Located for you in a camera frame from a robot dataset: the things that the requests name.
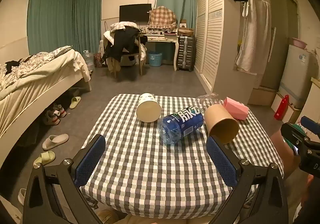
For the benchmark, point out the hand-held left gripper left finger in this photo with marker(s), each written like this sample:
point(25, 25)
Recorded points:
point(89, 164)

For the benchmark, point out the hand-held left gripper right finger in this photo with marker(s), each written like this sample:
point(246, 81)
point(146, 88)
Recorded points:
point(222, 162)

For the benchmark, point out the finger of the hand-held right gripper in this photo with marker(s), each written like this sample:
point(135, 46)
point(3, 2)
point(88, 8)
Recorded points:
point(290, 132)
point(310, 124)

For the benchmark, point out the brown paper cup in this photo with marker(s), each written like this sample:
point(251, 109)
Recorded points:
point(221, 124)

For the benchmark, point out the clear plastic cup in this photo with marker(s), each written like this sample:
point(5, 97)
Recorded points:
point(207, 101)

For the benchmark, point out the white paper cup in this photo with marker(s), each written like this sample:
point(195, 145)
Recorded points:
point(148, 112)

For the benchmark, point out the red bottle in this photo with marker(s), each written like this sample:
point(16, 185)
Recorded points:
point(281, 110)

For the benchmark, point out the white slipper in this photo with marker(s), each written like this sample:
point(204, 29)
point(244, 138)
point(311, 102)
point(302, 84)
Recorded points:
point(22, 196)
point(55, 141)

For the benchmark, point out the green slipper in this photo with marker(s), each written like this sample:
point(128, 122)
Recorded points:
point(45, 157)

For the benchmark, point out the white appliance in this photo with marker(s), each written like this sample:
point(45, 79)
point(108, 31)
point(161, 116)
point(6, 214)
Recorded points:
point(297, 73)

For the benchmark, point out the pink box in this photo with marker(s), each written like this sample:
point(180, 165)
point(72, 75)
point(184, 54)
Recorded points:
point(236, 109)

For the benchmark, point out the blue plastic bottle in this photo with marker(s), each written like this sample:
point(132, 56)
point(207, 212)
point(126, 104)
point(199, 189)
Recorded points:
point(181, 125)

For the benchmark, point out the sneaker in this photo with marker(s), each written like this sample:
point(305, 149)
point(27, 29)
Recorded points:
point(51, 119)
point(61, 111)

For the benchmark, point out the grey checkered tablecloth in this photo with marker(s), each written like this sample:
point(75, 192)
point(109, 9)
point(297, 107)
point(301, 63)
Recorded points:
point(150, 164)

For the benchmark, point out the yellow slipper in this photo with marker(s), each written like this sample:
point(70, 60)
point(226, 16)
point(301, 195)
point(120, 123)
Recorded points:
point(75, 102)

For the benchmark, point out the pink basin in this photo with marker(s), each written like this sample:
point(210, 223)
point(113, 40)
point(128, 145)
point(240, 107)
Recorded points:
point(299, 43)

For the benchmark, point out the bed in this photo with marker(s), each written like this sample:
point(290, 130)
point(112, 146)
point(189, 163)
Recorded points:
point(37, 94)

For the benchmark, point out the grey door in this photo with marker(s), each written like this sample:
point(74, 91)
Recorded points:
point(277, 33)

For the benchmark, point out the large water jug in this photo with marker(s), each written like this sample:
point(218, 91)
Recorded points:
point(88, 61)

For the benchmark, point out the white towel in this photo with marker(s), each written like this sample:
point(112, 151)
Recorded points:
point(252, 36)

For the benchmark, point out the red bag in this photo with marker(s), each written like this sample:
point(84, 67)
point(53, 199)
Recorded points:
point(98, 60)

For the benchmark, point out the wooden chair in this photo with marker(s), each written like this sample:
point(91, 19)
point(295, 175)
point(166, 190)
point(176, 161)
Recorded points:
point(130, 57)

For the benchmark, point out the floral blanket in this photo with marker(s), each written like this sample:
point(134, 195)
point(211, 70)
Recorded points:
point(32, 63)

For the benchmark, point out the grey suitcase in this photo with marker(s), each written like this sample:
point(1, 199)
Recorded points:
point(185, 52)

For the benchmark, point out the white louvred wardrobe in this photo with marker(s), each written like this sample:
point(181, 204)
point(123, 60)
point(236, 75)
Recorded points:
point(212, 38)

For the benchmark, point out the blue waste basket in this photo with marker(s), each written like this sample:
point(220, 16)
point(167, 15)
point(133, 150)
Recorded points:
point(155, 59)

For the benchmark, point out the black cloth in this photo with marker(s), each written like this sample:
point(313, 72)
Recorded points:
point(13, 65)

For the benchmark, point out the pile of clothes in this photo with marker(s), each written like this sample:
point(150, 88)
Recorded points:
point(122, 38)

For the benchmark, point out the white desk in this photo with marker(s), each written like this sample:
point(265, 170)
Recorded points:
point(162, 38)

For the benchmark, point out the plaid cloth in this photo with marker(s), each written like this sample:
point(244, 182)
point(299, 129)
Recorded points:
point(162, 18)

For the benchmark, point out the black television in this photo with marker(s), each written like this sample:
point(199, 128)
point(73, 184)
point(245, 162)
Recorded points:
point(133, 12)

